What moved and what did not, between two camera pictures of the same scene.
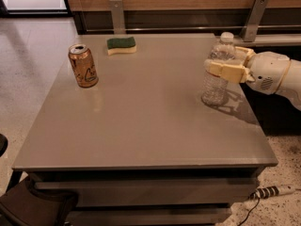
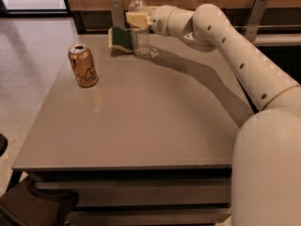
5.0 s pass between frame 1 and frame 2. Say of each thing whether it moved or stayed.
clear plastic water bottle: moved
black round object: stayed
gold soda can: stayed
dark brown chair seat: stayed
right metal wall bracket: stayed
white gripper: moved
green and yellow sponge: moved
